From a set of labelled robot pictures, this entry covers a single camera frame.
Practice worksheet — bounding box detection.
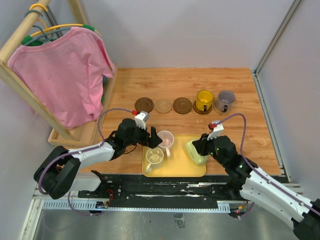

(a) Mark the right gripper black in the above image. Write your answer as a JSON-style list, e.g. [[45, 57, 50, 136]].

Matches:
[[193, 131, 227, 167]]

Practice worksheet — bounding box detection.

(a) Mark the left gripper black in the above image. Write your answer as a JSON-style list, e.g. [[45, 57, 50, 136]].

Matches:
[[125, 121, 163, 149]]

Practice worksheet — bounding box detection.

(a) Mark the pink cup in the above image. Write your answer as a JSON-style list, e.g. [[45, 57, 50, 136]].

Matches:
[[157, 130, 175, 158]]

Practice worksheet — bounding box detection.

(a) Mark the white cup green handle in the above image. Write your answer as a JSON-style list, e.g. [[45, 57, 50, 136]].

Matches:
[[185, 140, 208, 166]]

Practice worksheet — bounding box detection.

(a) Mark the yellow plastic tray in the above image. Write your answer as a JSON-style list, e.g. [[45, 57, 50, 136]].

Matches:
[[142, 134, 207, 178]]

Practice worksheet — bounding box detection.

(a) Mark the woven rattan coaster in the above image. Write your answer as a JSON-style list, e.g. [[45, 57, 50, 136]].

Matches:
[[154, 99, 172, 114], [213, 104, 232, 115]]

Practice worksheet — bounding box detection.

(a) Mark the large brown wooden coaster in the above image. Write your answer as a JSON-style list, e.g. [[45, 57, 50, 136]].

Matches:
[[134, 97, 154, 113]]

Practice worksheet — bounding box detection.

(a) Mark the yellow translucent cup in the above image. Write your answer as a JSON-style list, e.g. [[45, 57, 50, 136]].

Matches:
[[196, 90, 214, 110]]

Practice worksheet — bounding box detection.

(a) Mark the purple translucent cup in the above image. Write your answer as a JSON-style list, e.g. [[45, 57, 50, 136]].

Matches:
[[215, 90, 236, 108]]

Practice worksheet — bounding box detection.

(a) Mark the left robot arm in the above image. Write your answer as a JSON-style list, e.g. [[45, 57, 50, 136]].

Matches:
[[33, 118, 162, 200]]

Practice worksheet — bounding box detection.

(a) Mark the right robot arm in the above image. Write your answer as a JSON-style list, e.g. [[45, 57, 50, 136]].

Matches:
[[191, 134, 320, 240]]

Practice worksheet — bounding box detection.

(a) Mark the cream cup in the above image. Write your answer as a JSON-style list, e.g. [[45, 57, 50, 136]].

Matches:
[[145, 147, 165, 174]]

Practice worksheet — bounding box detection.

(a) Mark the pink t-shirt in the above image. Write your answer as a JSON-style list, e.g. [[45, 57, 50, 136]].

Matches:
[[7, 27, 115, 130]]

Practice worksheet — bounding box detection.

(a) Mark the grey hanger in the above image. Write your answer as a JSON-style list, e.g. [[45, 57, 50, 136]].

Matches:
[[32, 25, 62, 43]]

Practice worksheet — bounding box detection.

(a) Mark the yellow hanger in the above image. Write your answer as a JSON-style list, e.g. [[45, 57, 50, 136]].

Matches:
[[31, 0, 88, 37]]

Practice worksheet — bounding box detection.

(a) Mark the green garment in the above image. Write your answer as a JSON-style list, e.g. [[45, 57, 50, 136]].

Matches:
[[21, 24, 101, 46]]

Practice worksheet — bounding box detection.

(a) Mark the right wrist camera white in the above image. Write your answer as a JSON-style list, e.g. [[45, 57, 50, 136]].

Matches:
[[207, 120, 224, 141]]

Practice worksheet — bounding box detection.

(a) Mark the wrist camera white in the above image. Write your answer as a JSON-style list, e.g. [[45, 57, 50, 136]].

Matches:
[[134, 111, 149, 130], [207, 120, 224, 141]]

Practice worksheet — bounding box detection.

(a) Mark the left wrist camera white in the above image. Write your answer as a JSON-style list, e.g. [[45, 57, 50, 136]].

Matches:
[[134, 111, 149, 130]]

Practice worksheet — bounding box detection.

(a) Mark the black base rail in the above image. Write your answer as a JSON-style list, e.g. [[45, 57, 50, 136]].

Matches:
[[71, 174, 244, 209]]

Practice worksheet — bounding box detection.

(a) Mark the grey cable duct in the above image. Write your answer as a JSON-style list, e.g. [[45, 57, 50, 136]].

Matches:
[[42, 201, 231, 213]]

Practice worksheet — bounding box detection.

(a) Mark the wooden clothes rack frame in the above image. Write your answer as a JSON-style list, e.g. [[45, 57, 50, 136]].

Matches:
[[0, 0, 119, 147]]

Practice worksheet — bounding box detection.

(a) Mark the aluminium frame post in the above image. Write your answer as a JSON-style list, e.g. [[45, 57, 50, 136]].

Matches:
[[253, 0, 305, 75]]

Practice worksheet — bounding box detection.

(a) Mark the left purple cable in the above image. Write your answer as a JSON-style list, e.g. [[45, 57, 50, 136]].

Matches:
[[37, 108, 137, 217]]

